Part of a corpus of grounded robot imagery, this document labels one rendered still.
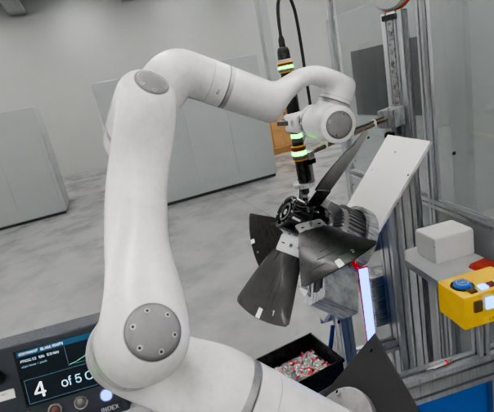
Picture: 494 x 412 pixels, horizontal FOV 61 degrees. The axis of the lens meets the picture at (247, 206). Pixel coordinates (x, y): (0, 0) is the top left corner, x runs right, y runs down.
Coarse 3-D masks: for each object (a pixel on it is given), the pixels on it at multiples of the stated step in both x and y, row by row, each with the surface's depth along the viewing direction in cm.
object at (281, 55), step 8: (280, 40) 115; (280, 48) 115; (288, 48) 115; (280, 56) 116; (288, 56) 115; (304, 160) 124; (296, 168) 125; (304, 168) 124; (304, 176) 125; (304, 192) 127
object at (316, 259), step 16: (304, 240) 123; (320, 240) 120; (336, 240) 118; (352, 240) 115; (368, 240) 112; (304, 256) 117; (320, 256) 114; (336, 256) 111; (352, 256) 109; (304, 272) 113; (320, 272) 110
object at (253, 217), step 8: (256, 216) 163; (264, 216) 157; (256, 224) 164; (264, 224) 158; (272, 224) 152; (256, 232) 164; (264, 232) 159; (272, 232) 154; (280, 232) 151; (256, 240) 165; (264, 240) 160; (272, 240) 156; (256, 248) 166; (264, 248) 162; (272, 248) 158; (256, 256) 167; (264, 256) 163
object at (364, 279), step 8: (360, 272) 98; (360, 280) 98; (368, 280) 99; (368, 288) 99; (368, 296) 100; (368, 304) 100; (368, 312) 101; (368, 320) 101; (368, 328) 102; (368, 336) 103
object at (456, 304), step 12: (456, 276) 108; (468, 276) 107; (480, 276) 106; (492, 276) 105; (444, 288) 105; (492, 288) 100; (444, 300) 107; (456, 300) 101; (468, 300) 99; (444, 312) 108; (456, 312) 103; (468, 312) 100; (480, 312) 101; (492, 312) 101; (468, 324) 101; (480, 324) 101
